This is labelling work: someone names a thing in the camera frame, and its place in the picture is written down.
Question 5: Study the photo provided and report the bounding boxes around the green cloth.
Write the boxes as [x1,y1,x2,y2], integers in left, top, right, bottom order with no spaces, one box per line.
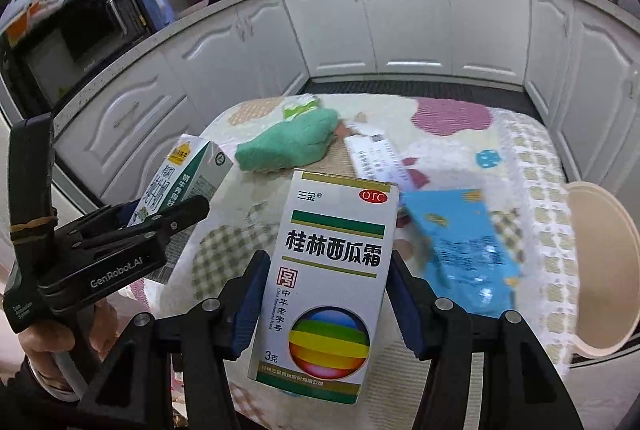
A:
[235,108,340,172]

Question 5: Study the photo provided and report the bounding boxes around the white medicine box colourful ball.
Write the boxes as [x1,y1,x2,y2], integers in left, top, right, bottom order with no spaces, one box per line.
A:
[248,170,399,405]

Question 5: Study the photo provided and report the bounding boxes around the grey printed wrapper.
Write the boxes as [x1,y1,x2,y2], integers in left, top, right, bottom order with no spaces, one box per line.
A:
[344,133,416,193]

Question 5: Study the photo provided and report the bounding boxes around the blue plastic packet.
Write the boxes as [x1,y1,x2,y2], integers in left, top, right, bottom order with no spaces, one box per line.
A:
[402,188,520,318]

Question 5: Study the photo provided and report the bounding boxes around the patterned quilted tablecloth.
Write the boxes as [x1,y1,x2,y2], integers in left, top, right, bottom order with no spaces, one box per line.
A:
[124,92,582,430]

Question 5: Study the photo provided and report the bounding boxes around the person left hand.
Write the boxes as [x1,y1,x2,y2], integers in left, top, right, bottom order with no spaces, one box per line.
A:
[17,299,118,390]

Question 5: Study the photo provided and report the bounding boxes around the beige trash bin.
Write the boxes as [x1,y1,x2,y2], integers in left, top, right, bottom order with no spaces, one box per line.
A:
[566,181,639,358]

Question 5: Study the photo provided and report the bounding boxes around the black microwave oven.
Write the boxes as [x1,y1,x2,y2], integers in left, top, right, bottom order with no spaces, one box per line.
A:
[1,0,156,118]

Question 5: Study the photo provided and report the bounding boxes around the green white tissue pack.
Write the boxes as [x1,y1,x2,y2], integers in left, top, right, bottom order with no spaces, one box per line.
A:
[282,94,321,121]

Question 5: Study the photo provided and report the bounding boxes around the white kitchen cabinets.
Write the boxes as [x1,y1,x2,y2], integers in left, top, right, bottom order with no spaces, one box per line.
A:
[54,0,639,213]

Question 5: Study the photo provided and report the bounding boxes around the blue box on counter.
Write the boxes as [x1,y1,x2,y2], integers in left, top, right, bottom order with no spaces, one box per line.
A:
[142,0,176,30]

